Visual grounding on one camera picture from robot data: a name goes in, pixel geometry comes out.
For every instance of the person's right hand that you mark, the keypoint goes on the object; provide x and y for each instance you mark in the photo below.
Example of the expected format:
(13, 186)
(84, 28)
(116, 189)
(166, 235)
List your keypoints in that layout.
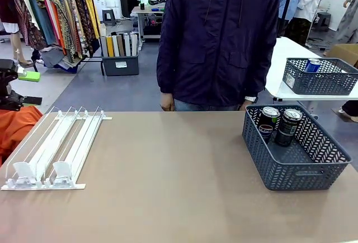
(167, 103)

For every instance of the person's left hand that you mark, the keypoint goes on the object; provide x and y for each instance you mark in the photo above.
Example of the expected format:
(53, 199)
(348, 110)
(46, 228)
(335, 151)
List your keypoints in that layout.
(247, 105)

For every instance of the black Pepsi can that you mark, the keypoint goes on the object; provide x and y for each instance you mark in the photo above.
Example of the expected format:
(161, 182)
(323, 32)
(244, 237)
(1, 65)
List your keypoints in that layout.
(286, 131)
(265, 128)

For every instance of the dark grey plastic basket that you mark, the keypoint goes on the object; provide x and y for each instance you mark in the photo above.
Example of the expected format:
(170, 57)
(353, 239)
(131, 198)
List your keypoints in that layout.
(321, 82)
(288, 175)

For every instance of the person's left forearm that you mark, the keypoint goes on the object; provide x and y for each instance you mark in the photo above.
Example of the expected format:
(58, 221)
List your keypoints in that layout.
(265, 72)

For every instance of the person's right forearm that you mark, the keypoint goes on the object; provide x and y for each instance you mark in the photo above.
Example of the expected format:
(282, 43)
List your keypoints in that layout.
(167, 72)

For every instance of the white can dispenser rack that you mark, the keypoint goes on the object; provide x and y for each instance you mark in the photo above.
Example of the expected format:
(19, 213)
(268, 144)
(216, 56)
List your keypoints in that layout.
(64, 170)

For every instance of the white background table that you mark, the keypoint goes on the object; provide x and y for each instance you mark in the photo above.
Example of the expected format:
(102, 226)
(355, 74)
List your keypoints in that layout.
(279, 58)

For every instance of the grey storage bin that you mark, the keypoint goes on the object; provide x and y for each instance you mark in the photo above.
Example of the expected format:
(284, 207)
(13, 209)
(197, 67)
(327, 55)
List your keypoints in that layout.
(120, 66)

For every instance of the cream roll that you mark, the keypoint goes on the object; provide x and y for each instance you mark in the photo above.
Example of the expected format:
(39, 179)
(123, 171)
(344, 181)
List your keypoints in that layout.
(134, 44)

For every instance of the person in navy jacket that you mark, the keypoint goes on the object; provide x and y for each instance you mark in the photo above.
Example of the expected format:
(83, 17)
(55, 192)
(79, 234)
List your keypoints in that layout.
(218, 44)

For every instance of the white roll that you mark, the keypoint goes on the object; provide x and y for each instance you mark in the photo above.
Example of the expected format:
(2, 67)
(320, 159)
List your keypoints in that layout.
(115, 45)
(127, 44)

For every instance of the brown roll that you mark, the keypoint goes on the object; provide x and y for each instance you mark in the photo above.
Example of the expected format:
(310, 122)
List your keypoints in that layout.
(120, 45)

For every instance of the yellow roll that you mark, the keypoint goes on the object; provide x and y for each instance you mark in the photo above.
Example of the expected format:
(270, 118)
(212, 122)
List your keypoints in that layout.
(110, 47)

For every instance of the dark patterned skirt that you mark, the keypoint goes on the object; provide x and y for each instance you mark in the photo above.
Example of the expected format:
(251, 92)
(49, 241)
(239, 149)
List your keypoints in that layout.
(299, 30)

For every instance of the background workbench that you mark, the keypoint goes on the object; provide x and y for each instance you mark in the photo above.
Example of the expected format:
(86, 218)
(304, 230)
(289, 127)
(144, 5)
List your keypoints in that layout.
(148, 10)

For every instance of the dark plastic stool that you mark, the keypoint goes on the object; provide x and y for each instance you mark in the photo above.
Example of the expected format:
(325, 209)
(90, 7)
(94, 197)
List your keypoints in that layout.
(109, 17)
(324, 22)

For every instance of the bystander leg with shoe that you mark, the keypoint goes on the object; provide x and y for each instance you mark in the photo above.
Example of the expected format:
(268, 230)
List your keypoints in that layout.
(351, 111)

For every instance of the cardboard box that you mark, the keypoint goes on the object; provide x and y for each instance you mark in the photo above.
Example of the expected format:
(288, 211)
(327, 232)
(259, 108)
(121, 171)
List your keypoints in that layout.
(345, 51)

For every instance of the yellow hanging garment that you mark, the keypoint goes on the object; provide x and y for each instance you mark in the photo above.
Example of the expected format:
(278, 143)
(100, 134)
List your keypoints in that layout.
(89, 8)

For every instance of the grey cloth pile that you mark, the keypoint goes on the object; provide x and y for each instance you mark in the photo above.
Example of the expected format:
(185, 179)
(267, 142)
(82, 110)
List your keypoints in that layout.
(53, 56)

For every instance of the orange hanging garment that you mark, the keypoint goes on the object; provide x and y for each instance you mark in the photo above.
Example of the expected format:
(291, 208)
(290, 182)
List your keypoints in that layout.
(59, 33)

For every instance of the black flat object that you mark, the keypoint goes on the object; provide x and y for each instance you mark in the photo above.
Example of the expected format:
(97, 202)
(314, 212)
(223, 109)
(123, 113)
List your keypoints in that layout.
(32, 100)

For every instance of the green block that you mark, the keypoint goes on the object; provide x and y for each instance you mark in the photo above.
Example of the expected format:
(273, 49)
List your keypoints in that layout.
(29, 76)

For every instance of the orange cloth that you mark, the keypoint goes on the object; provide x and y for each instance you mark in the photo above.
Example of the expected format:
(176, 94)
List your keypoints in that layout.
(16, 131)

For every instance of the brown patterned hanging garment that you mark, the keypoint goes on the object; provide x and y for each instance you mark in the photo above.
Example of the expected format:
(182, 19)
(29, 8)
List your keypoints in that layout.
(30, 33)

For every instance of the mannequin legs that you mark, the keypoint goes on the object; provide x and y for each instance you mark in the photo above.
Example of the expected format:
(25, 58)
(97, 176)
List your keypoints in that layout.
(17, 47)

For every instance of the black device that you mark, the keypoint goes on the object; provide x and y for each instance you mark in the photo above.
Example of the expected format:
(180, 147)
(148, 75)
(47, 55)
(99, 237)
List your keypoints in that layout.
(6, 72)

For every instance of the white skirt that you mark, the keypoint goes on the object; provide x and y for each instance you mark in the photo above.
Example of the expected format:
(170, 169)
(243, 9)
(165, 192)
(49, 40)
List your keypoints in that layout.
(10, 27)

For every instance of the black clothes rack frame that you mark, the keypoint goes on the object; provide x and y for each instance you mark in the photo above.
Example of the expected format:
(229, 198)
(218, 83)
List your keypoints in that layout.
(101, 63)

